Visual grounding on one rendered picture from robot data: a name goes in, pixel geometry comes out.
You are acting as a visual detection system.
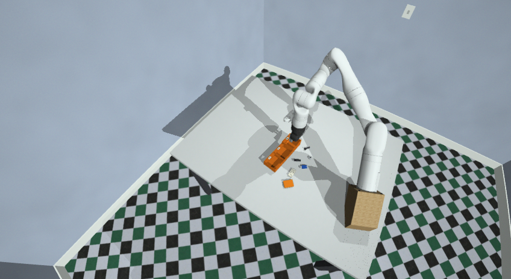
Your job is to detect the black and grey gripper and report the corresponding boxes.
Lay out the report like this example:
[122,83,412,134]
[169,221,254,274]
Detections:
[284,110,307,142]

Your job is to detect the white domino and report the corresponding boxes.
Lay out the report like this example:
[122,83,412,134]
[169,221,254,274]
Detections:
[288,169,296,178]

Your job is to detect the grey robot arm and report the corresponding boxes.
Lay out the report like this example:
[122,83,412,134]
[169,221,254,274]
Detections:
[292,48,387,193]

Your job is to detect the orange square pad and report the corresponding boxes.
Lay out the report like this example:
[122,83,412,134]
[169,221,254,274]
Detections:
[283,180,294,188]

